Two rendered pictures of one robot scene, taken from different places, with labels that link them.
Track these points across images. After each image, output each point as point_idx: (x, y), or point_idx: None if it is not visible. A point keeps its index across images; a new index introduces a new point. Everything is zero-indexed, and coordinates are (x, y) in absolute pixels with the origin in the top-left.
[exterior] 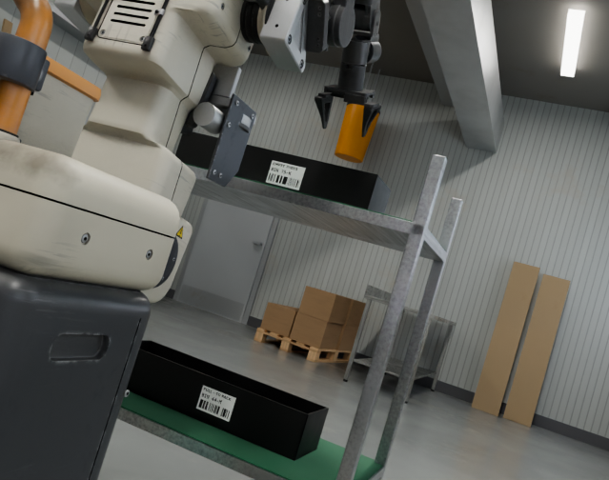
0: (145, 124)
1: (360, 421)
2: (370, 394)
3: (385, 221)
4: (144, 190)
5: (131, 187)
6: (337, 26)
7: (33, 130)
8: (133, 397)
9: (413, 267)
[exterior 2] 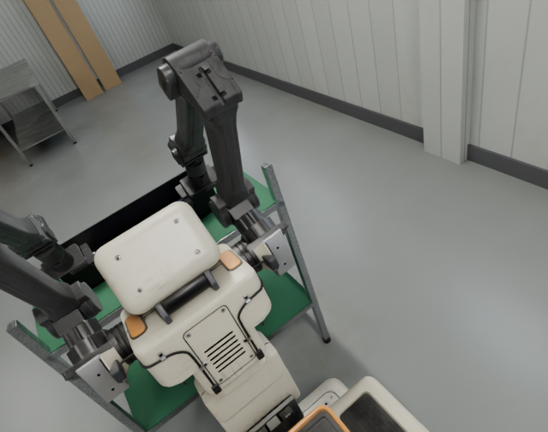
0: (260, 362)
1: (306, 277)
2: (304, 267)
3: (265, 213)
4: (388, 398)
5: (400, 407)
6: (258, 205)
7: None
8: None
9: (289, 217)
